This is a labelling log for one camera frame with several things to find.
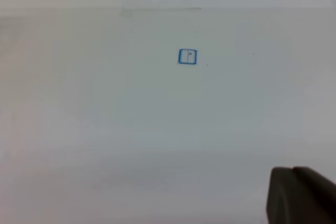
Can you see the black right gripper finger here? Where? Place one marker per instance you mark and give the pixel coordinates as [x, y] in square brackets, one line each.
[300, 195]

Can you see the blue square marker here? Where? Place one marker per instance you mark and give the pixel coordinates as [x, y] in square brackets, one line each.
[187, 56]

